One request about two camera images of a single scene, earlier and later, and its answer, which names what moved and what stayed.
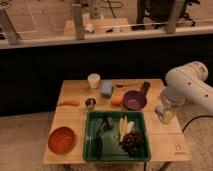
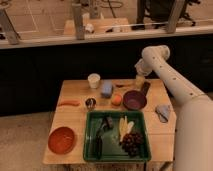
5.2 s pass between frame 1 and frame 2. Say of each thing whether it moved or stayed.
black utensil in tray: stayed
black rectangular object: stayed
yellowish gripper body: moved
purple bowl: stayed
